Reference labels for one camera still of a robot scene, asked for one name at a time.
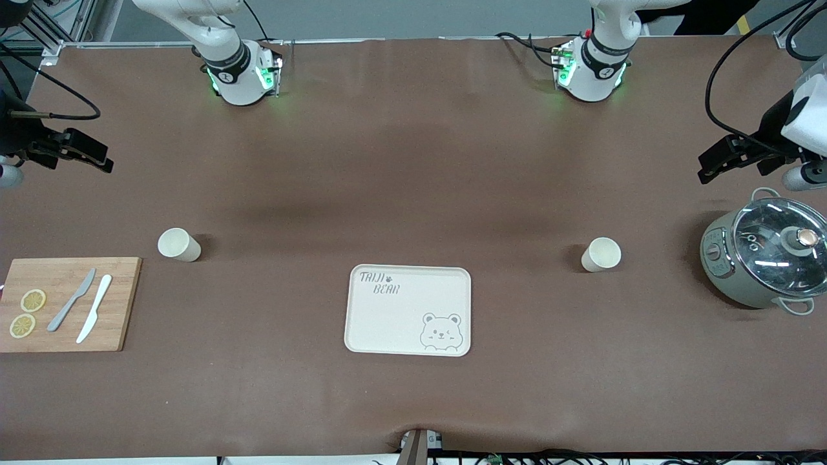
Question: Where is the black left arm base cable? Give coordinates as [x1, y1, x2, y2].
[496, 31, 563, 68]

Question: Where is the metal table edge clamp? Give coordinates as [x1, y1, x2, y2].
[401, 428, 444, 465]

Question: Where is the wooden cutting board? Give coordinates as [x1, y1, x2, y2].
[0, 257, 142, 353]

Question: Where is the brown table cover mat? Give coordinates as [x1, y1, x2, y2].
[0, 36, 827, 460]

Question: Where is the grey plastic knife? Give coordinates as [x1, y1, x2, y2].
[47, 268, 97, 333]

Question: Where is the glass cooker lid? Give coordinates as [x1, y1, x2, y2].
[732, 197, 827, 298]

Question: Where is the black right arm base cable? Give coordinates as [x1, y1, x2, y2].
[242, 0, 285, 46]

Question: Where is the white IKEA cup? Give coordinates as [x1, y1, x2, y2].
[580, 237, 622, 273]
[158, 227, 202, 263]

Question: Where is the cream bear print tray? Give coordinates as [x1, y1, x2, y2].
[344, 264, 472, 357]

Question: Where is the black arm base cable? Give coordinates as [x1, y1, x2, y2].
[242, 0, 285, 46]
[496, 31, 563, 68]

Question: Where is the grey-green electric cooker pot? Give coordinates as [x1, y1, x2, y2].
[700, 187, 827, 317]

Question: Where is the white plastic knife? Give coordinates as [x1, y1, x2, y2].
[76, 274, 113, 344]

